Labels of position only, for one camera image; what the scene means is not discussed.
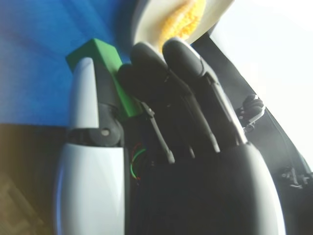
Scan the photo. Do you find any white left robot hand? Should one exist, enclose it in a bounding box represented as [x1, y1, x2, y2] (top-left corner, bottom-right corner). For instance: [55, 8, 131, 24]
[55, 38, 287, 235]

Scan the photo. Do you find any green block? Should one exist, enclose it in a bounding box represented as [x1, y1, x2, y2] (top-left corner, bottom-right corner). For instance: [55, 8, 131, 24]
[65, 38, 144, 119]

